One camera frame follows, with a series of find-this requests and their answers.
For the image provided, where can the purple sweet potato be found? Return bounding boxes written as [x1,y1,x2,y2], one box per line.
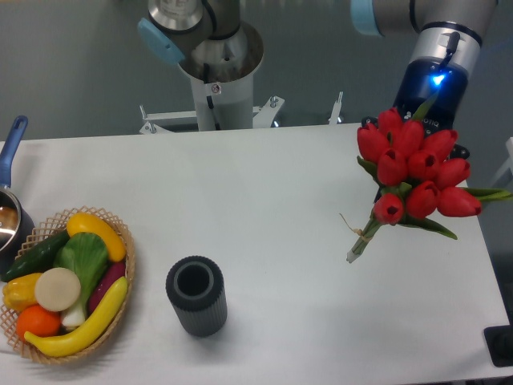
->
[87,261,125,314]

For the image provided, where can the yellow bell pepper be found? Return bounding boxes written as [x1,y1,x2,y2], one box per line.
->
[2,273,42,312]

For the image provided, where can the dark grey ribbed vase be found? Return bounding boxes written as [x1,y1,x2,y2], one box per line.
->
[165,256,228,338]

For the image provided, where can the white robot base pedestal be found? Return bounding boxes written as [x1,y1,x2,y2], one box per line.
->
[190,75,253,132]

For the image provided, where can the white object right edge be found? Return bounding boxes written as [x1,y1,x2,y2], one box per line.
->
[491,137,513,188]

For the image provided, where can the blue handled saucepan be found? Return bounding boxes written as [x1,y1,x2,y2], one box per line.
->
[1,115,34,274]

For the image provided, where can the orange fruit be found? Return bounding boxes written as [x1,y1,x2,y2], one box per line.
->
[16,305,61,340]

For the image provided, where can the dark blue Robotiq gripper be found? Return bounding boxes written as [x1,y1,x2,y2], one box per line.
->
[361,58,471,162]

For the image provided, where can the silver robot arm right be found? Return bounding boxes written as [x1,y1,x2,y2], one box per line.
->
[350,0,499,136]

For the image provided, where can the woven wicker basket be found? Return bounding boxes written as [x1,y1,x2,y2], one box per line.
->
[1,207,135,364]

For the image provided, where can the red tulip bouquet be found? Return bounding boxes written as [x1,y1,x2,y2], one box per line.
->
[346,95,512,263]

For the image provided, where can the green cucumber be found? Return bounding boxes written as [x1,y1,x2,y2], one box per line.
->
[1,231,70,282]

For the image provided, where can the black device at edge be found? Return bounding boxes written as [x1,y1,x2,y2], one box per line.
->
[483,325,512,367]

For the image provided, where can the yellow squash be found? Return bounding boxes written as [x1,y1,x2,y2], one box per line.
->
[66,213,127,262]

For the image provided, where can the white metal frame bracket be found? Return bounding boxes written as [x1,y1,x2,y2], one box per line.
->
[139,91,344,135]

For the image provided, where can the yellow banana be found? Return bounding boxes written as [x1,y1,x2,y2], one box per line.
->
[24,277,128,358]

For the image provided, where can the green bok choy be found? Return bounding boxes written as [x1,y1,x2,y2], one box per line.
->
[53,233,108,331]

